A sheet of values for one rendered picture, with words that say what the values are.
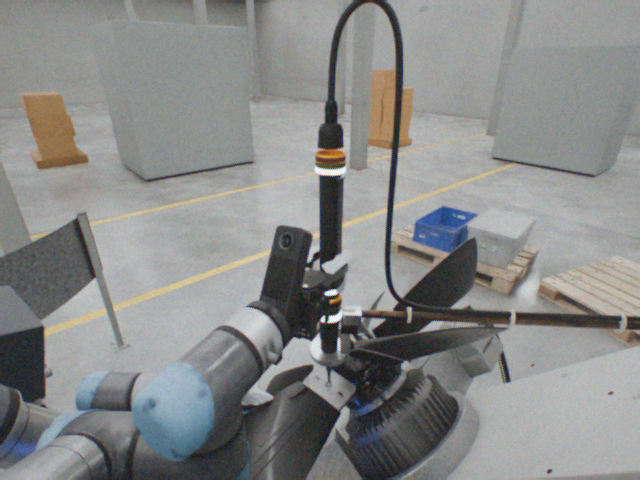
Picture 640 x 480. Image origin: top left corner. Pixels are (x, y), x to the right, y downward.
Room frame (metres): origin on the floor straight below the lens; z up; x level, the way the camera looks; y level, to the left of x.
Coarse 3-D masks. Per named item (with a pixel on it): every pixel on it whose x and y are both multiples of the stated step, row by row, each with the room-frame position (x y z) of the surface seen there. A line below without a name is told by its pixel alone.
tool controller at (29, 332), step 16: (0, 288) 0.79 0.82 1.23; (0, 304) 0.71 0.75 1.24; (16, 304) 0.72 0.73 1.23; (0, 320) 0.65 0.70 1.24; (16, 320) 0.66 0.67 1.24; (32, 320) 0.66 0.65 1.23; (0, 336) 0.60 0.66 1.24; (16, 336) 0.61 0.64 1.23; (32, 336) 0.63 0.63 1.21; (0, 352) 0.59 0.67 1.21; (16, 352) 0.60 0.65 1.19; (32, 352) 0.62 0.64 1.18; (0, 368) 0.58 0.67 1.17; (16, 368) 0.60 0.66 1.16; (32, 368) 0.61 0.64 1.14; (48, 368) 0.67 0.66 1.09; (16, 384) 0.59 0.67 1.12; (32, 384) 0.61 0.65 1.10; (32, 400) 0.60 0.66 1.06
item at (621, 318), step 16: (368, 0) 0.51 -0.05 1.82; (384, 0) 0.51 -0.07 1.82; (336, 32) 0.51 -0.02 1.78; (400, 32) 0.51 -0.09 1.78; (336, 48) 0.51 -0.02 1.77; (400, 48) 0.51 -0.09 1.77; (336, 64) 0.51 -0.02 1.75; (400, 64) 0.51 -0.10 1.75; (400, 80) 0.51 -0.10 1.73; (400, 96) 0.51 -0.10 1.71; (400, 112) 0.51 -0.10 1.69; (384, 240) 0.51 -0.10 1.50; (416, 304) 0.50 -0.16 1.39; (512, 320) 0.48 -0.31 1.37; (592, 320) 0.48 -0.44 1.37; (608, 320) 0.48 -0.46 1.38; (624, 320) 0.47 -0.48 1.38
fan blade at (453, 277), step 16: (448, 256) 0.66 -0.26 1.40; (464, 256) 0.69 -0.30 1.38; (432, 272) 0.66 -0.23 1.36; (448, 272) 0.68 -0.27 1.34; (464, 272) 0.72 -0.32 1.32; (416, 288) 0.65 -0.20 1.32; (432, 288) 0.67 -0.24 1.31; (448, 288) 0.70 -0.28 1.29; (464, 288) 0.74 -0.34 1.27; (400, 304) 0.64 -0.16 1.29; (432, 304) 0.68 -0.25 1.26; (448, 304) 0.71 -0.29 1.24; (416, 320) 0.66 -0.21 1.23
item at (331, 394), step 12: (312, 372) 0.54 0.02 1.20; (324, 372) 0.55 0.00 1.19; (336, 372) 0.54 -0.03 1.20; (312, 384) 0.52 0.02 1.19; (324, 384) 0.52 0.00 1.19; (336, 384) 0.52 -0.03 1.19; (348, 384) 0.52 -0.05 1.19; (324, 396) 0.49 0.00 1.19; (336, 396) 0.49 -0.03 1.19; (348, 396) 0.49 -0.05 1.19
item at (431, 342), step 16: (400, 336) 0.36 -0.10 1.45; (416, 336) 0.38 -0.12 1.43; (432, 336) 0.40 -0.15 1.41; (448, 336) 0.41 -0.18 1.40; (464, 336) 0.41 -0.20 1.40; (480, 336) 0.42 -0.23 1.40; (384, 352) 0.51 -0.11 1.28; (400, 352) 0.49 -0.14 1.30; (416, 352) 0.48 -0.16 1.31; (432, 352) 0.47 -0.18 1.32
